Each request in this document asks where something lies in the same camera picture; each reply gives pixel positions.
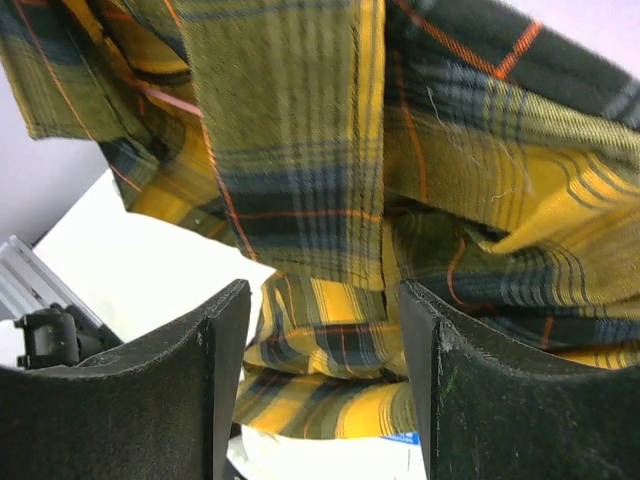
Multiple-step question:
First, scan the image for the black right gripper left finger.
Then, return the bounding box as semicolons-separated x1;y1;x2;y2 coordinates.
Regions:
1;280;250;479

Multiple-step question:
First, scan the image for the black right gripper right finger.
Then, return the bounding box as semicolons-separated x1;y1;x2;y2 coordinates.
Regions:
398;281;639;479

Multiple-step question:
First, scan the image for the white collared shirt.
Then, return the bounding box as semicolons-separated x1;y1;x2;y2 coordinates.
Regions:
227;426;427;480

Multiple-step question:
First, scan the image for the yellow plaid flannel shirt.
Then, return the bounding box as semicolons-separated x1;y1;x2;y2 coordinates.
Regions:
1;1;639;440

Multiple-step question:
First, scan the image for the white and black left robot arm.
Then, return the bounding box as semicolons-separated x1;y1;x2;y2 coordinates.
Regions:
13;304;112;370

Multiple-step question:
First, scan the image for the aluminium frame rail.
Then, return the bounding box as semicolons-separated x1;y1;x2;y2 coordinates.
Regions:
1;235;122;348

